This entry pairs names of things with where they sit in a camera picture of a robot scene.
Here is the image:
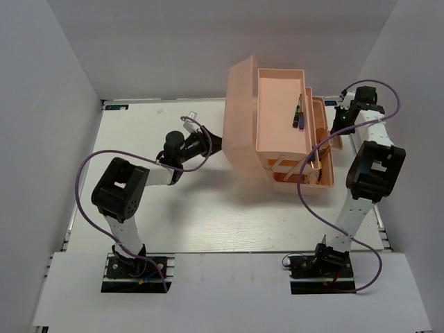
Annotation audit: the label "blue red handle screwdriver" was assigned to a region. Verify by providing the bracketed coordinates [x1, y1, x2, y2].
[298, 95, 305, 131]

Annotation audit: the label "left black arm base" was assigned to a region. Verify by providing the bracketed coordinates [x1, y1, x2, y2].
[101, 246, 176, 294]

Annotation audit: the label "left blue table label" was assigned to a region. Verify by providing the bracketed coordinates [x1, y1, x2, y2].
[105, 104, 129, 110]

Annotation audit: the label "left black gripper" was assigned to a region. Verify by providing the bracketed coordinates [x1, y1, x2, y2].
[178, 125, 233, 164]

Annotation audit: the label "black green slim screwdriver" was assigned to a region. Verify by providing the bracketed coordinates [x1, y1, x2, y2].
[292, 94, 302, 128]

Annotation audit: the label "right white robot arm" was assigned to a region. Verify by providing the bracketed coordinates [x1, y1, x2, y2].
[313, 86, 406, 277]

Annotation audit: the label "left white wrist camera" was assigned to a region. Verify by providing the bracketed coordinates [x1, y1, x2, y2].
[180, 111, 199, 133]

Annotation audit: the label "blue table label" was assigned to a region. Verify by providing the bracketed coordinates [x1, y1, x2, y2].
[105, 104, 129, 110]
[324, 100, 338, 106]

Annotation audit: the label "right blue table label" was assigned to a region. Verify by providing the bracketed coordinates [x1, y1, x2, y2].
[324, 100, 338, 106]

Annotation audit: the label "yellow needle-nose pliers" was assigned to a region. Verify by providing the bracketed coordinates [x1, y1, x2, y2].
[310, 159, 323, 185]
[309, 140, 332, 163]

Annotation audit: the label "pink plastic toolbox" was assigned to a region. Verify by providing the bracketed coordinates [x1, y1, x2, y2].
[222, 55, 343, 196]

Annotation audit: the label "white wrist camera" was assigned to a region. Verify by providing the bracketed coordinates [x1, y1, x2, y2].
[335, 89, 354, 118]
[180, 111, 199, 133]

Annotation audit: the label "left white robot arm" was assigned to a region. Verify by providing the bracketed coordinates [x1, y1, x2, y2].
[92, 128, 223, 277]

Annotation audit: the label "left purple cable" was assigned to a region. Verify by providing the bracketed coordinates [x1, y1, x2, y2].
[75, 131, 212, 294]

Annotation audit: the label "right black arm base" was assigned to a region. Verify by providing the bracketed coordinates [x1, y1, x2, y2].
[282, 253, 356, 295]

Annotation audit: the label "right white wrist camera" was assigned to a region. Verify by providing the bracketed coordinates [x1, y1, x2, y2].
[335, 89, 354, 118]

